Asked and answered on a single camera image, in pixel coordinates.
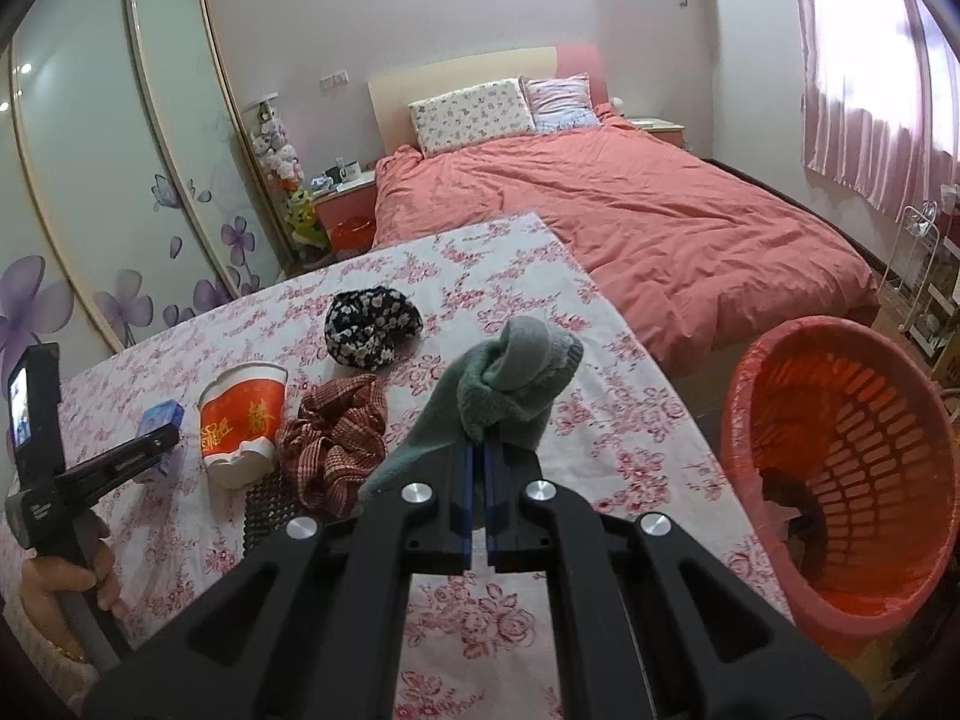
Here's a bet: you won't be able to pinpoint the pink floral tablecloth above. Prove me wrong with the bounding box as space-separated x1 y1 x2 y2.
0 211 796 720

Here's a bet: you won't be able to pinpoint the sliding door wardrobe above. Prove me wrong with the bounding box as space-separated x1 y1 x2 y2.
0 0 290 383

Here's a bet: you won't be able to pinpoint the bed with pink duvet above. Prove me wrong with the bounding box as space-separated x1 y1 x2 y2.
373 124 880 383

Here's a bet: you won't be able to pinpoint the green knitted sock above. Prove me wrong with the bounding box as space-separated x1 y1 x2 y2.
358 316 584 503

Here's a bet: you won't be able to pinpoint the black floral cloth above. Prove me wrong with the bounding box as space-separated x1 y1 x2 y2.
324 287 423 370

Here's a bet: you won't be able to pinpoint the crushed paper cup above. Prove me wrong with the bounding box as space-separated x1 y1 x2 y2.
199 362 290 490

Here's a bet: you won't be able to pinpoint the red plastic basin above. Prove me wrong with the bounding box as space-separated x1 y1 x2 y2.
330 216 374 256

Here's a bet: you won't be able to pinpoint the nightstand with green top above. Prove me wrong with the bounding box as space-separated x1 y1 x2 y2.
626 116 685 149

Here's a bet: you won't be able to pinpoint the green yellow plush toy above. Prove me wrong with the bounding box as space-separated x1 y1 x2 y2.
285 187 331 248

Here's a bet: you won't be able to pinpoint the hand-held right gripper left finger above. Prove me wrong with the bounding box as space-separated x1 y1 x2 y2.
82 439 481 720

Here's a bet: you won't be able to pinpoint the red plaid cloth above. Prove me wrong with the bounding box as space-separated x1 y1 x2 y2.
277 373 389 518

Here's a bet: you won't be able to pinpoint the wooden bed headboard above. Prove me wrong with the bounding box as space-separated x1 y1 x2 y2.
367 45 605 155

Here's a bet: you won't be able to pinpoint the white wire rack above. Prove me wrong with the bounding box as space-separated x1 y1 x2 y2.
881 202 960 361

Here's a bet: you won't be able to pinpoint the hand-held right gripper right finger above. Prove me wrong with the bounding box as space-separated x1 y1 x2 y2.
484 439 875 720

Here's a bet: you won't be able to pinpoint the dark cloth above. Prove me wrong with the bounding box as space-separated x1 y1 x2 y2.
761 472 833 578

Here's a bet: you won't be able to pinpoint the blue packet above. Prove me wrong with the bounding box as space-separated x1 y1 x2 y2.
139 399 185 482

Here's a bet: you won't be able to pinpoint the floral pillow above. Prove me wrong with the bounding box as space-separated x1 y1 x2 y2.
409 77 537 157

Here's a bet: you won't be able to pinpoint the orange plastic basket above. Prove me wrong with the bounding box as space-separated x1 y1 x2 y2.
716 317 960 661

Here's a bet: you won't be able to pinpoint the pink nightstand with mug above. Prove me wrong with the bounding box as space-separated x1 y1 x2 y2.
311 169 378 241

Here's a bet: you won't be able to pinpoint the pink curtain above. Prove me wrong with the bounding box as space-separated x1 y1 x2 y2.
784 0 960 222

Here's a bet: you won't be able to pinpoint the person's left hand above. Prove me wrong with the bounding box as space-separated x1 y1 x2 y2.
21 514 125 620

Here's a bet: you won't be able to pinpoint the person's left forearm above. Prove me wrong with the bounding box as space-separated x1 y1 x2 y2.
0 592 98 717

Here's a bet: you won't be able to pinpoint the black mesh mat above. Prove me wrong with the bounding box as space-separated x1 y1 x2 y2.
244 480 301 557

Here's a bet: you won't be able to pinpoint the hanging plush toys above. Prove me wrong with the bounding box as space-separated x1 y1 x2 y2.
251 101 305 188

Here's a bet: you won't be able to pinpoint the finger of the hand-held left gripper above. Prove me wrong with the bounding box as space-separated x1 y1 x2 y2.
64 424 182 500

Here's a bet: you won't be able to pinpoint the pink striped pillow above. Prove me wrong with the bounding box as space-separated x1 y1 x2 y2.
520 73 605 132

